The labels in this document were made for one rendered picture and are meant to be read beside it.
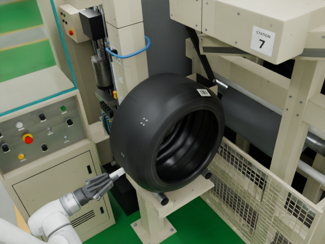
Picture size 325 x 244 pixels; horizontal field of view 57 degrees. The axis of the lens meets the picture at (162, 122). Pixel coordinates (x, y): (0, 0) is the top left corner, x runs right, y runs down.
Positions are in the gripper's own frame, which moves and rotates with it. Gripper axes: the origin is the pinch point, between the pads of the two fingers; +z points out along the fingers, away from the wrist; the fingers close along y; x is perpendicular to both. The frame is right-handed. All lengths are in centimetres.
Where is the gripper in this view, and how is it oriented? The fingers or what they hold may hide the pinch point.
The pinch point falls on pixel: (117, 174)
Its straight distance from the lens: 138.5
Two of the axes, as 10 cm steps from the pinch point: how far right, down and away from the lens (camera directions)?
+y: -5.6, -4.9, 6.7
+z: 8.1, -4.9, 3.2
